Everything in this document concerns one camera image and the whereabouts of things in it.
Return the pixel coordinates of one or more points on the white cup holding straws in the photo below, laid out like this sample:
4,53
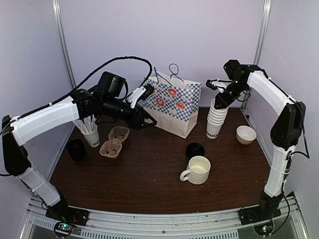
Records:
92,138

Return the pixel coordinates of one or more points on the stack of white paper cups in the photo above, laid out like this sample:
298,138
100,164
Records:
215,120

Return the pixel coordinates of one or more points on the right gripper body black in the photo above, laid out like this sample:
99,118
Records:
237,88

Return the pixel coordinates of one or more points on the black lid on table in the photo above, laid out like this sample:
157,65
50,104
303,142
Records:
194,149

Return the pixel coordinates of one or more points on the white ceramic mug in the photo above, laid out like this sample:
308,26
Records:
197,170

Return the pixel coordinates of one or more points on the brown cardboard cup carrier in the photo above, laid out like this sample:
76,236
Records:
112,147

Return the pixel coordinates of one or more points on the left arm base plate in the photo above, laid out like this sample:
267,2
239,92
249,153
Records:
73,216

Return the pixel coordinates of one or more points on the left aluminium frame post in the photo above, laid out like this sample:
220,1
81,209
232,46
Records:
63,44

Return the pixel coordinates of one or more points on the stack of black lids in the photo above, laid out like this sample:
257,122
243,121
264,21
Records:
76,149

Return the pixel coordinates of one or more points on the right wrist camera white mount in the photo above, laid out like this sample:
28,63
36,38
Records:
217,84

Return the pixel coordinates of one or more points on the aluminium frame post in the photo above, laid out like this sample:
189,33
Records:
264,26
63,44

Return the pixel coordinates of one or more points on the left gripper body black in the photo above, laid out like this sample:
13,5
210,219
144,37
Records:
130,120

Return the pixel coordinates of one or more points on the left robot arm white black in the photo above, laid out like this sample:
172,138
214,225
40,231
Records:
102,99

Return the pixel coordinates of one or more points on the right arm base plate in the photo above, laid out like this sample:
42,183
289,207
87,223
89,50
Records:
254,215

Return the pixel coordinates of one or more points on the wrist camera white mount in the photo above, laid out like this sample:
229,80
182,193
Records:
140,93
217,84

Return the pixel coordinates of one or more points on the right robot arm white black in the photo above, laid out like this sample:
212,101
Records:
284,134

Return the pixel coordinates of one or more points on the aluminium front rail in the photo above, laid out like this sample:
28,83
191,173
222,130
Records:
224,224

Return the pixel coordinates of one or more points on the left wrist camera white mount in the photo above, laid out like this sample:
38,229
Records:
140,93

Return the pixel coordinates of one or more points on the small white ceramic bowl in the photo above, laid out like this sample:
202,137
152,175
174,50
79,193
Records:
245,135

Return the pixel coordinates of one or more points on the blue checkered paper bag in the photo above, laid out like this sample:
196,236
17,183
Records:
174,103

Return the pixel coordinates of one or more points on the right aluminium frame post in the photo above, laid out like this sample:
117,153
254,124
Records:
264,26

